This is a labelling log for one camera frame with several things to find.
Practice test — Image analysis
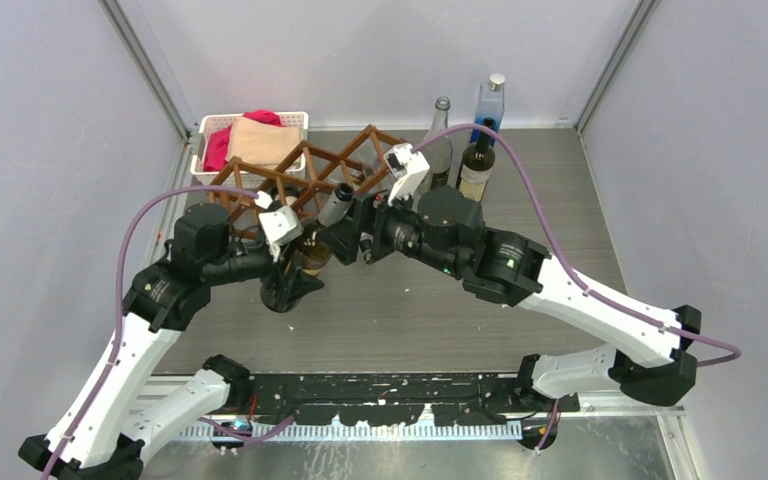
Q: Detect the dark wine bottle silver cap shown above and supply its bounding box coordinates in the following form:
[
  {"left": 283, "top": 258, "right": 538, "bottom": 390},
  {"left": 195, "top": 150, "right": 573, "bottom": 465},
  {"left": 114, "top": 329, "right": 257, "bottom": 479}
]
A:
[{"left": 293, "top": 183, "right": 354, "bottom": 277}]

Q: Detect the white plastic basket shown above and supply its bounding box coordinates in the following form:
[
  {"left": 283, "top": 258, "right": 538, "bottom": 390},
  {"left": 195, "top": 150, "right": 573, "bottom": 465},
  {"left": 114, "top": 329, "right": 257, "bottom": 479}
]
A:
[{"left": 190, "top": 110, "right": 309, "bottom": 184}]

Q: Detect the dark wine bottle black neck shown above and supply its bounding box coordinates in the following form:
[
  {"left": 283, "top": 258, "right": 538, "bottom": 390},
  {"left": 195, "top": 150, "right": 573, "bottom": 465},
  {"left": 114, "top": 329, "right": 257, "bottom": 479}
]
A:
[{"left": 268, "top": 185, "right": 300, "bottom": 211}]

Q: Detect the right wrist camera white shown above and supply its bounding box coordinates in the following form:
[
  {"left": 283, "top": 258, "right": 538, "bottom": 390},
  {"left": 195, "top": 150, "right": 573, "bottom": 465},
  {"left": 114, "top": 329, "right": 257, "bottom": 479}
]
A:
[{"left": 384, "top": 143, "right": 430, "bottom": 206}]

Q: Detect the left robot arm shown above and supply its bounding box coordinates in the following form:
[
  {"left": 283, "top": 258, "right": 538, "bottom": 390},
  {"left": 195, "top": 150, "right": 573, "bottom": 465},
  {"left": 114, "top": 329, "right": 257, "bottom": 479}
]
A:
[{"left": 18, "top": 203, "right": 321, "bottom": 479}]

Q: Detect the beige folded cloth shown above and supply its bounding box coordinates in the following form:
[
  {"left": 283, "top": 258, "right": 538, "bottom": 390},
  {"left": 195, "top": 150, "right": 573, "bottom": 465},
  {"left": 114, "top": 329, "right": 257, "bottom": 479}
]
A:
[{"left": 226, "top": 117, "right": 302, "bottom": 167}]

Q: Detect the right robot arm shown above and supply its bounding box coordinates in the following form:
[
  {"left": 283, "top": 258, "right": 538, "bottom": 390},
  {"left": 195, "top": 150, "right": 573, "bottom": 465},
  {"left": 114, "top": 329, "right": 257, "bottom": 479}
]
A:
[{"left": 317, "top": 187, "right": 701, "bottom": 411}]

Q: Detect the clear glass bottle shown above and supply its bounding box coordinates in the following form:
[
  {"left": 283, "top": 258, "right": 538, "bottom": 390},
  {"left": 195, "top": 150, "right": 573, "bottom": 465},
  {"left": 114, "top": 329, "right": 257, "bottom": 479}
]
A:
[{"left": 418, "top": 96, "right": 453, "bottom": 195}]

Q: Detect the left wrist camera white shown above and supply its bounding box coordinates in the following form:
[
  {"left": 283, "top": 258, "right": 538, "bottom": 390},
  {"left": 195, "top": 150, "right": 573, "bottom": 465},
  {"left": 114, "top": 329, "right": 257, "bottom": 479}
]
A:
[{"left": 254, "top": 191, "right": 303, "bottom": 263}]

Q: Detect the clear bottle gold black cap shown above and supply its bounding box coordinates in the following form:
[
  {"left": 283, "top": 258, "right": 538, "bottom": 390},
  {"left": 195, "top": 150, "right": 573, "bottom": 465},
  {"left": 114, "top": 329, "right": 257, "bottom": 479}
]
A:
[{"left": 359, "top": 237, "right": 375, "bottom": 265}]

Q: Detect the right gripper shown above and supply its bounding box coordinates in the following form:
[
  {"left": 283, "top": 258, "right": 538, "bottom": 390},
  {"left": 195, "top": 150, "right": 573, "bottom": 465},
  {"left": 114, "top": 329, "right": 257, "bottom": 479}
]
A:
[{"left": 314, "top": 177, "right": 461, "bottom": 277}]

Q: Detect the blue square glass bottle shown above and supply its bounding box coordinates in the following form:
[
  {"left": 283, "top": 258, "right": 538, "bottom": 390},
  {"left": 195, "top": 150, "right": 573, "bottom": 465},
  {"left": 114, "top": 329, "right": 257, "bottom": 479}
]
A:
[{"left": 474, "top": 73, "right": 506, "bottom": 132}]

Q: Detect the red cloth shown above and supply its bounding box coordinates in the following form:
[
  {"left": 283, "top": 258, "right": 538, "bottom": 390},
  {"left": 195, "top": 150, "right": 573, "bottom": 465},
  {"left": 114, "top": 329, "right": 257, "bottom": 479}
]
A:
[{"left": 202, "top": 110, "right": 300, "bottom": 172}]

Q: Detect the brown wooden wine rack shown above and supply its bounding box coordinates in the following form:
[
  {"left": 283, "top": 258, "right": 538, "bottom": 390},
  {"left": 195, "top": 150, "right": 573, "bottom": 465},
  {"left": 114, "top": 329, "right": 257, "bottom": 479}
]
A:
[{"left": 210, "top": 124, "right": 405, "bottom": 219}]

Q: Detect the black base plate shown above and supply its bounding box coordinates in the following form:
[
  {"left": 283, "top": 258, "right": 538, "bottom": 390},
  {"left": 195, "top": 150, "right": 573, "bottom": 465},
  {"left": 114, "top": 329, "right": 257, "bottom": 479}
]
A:
[{"left": 215, "top": 372, "right": 552, "bottom": 427}]

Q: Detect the dark green wine bottle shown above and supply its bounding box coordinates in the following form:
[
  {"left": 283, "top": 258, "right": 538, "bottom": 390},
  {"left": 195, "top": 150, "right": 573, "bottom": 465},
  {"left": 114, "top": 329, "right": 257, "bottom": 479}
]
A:
[{"left": 456, "top": 130, "right": 495, "bottom": 202}]

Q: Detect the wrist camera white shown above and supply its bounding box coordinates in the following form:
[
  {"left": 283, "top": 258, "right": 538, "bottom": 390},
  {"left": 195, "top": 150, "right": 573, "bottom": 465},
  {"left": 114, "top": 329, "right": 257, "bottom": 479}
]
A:
[
  {"left": 384, "top": 143, "right": 430, "bottom": 206},
  {"left": 254, "top": 191, "right": 303, "bottom": 263}
]

